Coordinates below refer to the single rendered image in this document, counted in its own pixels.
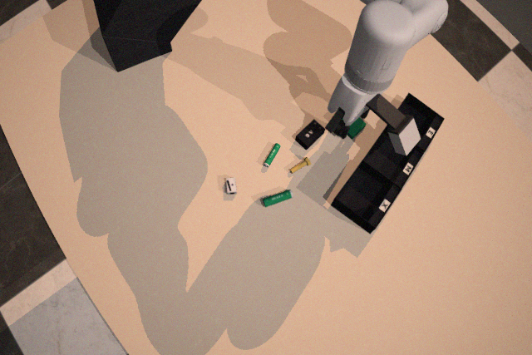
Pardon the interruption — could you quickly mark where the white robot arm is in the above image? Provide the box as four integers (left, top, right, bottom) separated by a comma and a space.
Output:
345, 0, 448, 155

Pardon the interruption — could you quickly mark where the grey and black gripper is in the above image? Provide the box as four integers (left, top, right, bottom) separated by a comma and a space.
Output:
325, 67, 383, 139

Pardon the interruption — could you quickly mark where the black rack of three bins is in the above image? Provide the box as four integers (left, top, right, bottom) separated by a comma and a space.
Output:
331, 93, 445, 234

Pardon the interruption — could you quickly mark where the grey pencil sharpener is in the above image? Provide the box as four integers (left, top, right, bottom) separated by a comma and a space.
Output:
226, 177, 237, 195

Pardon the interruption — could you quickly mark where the brass hex bolt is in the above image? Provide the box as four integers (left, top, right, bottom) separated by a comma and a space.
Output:
291, 157, 311, 173

